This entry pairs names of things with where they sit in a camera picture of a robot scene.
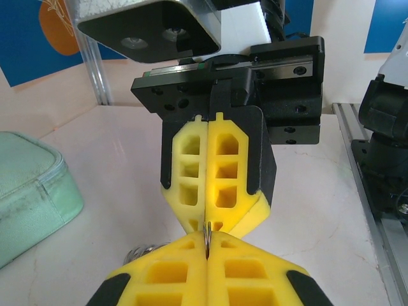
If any long aluminium mounting rail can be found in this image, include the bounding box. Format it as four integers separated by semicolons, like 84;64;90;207
331;101;408;306

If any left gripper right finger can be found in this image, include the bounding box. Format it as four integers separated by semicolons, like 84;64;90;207
206;231;333;306

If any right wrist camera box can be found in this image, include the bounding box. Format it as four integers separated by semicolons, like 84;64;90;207
76;0;272;64

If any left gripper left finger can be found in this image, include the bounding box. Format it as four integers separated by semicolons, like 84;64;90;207
85;231;208;306

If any mint green zipper case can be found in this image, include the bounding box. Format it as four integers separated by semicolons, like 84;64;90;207
0;131;85;270

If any small metal split keyring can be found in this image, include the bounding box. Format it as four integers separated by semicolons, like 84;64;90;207
202;222;214;259

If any aluminium frame post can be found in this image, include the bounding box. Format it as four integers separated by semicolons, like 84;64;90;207
79;40;112;106

